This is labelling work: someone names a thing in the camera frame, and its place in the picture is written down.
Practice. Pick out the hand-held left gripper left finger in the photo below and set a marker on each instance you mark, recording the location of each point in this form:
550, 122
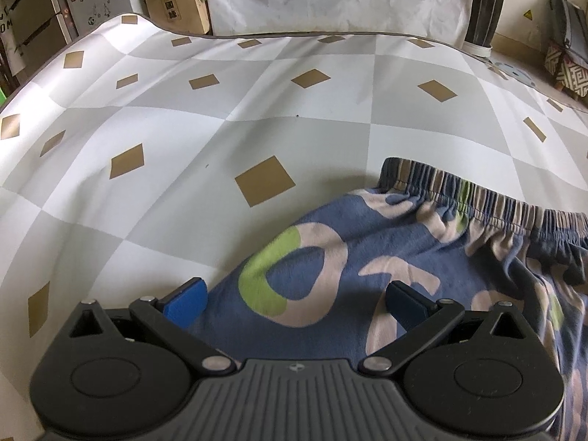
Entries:
186, 305

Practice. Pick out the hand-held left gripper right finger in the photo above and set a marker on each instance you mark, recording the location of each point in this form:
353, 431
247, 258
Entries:
406, 305

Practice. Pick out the blue letter-print pants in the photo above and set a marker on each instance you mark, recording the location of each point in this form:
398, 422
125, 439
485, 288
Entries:
367, 239

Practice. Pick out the round pale blue disc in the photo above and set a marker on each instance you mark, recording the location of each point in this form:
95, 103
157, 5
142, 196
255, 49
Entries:
512, 73

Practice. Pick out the brown cardboard box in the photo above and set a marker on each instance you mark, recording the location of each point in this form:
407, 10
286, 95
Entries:
177, 7

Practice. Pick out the tall black planter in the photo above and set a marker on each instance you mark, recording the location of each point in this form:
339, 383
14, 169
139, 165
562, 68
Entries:
484, 9

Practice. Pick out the cloth-covered side table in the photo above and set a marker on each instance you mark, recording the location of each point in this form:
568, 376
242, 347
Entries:
340, 4

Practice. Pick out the white chest freezer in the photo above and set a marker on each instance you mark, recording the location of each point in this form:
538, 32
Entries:
101, 0

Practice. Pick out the grey refrigerator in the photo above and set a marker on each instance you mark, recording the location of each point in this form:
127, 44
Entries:
27, 18

